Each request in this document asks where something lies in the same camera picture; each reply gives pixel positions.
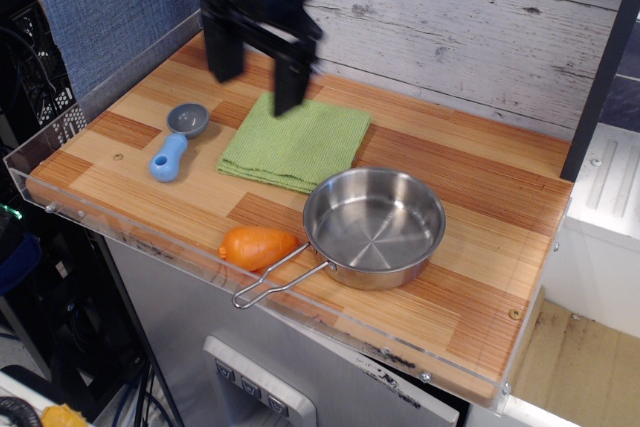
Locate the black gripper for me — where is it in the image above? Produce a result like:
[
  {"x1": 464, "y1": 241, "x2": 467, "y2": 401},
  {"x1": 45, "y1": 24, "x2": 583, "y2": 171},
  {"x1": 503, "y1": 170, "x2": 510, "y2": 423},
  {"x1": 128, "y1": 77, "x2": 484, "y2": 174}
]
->
[{"x1": 200, "y1": 0, "x2": 323, "y2": 116}]

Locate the stainless steel pan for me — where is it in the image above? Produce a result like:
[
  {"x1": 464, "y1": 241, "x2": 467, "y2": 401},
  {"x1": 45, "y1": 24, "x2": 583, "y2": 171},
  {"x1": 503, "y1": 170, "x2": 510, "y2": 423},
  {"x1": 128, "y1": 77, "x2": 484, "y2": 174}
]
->
[{"x1": 232, "y1": 167, "x2": 447, "y2": 310}]

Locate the green folded towel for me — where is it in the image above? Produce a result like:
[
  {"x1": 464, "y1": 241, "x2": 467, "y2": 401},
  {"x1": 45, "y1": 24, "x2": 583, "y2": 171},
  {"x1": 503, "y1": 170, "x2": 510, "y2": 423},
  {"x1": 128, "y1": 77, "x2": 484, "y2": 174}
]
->
[{"x1": 216, "y1": 92, "x2": 371, "y2": 194}]

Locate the blue grey ice cream scoop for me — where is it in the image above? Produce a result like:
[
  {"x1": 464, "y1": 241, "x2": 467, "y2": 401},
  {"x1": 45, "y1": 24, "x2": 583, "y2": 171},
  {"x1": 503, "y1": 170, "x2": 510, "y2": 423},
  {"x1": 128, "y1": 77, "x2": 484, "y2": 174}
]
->
[{"x1": 149, "y1": 103, "x2": 210, "y2": 183}]

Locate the orange toy carrot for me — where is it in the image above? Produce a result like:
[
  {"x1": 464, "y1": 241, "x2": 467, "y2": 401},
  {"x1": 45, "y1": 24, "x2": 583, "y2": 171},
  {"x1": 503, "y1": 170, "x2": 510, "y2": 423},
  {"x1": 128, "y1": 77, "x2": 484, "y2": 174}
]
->
[{"x1": 217, "y1": 226, "x2": 299, "y2": 271}]

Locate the black plastic crate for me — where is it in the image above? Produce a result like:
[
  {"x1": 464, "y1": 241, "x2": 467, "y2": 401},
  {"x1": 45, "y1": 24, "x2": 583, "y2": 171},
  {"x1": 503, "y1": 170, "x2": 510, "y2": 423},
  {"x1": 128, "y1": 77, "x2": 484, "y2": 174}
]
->
[{"x1": 1, "y1": 2, "x2": 75, "y2": 125}]

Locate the clear acrylic table guard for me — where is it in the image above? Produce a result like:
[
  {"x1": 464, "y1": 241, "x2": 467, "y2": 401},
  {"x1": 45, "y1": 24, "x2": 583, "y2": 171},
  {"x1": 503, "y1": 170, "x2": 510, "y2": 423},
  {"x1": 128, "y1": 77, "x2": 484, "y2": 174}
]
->
[{"x1": 2, "y1": 105, "x2": 571, "y2": 416}]

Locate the grey panel with buttons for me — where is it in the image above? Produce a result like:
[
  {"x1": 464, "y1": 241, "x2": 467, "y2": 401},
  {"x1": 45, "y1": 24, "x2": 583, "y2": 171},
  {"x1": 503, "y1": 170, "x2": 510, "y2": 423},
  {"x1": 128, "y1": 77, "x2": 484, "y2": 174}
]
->
[{"x1": 202, "y1": 335, "x2": 317, "y2": 426}]

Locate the white ribbed block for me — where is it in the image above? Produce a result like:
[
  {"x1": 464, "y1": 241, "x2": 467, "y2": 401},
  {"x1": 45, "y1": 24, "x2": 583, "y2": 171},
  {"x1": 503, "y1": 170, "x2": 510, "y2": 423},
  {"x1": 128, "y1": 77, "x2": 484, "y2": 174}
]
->
[{"x1": 568, "y1": 123, "x2": 639, "y2": 240}]

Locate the yellow object bottom left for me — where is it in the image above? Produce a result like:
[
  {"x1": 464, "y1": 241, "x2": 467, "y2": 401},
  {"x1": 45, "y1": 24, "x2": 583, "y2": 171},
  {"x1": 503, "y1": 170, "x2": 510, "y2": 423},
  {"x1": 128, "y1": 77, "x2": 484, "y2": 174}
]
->
[{"x1": 40, "y1": 404, "x2": 89, "y2": 427}]

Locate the dark right vertical post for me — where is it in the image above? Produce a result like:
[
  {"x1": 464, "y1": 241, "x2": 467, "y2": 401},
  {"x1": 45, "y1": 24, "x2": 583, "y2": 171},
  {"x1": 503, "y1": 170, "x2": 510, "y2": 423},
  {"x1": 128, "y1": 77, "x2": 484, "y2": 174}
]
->
[{"x1": 560, "y1": 0, "x2": 639, "y2": 182}]

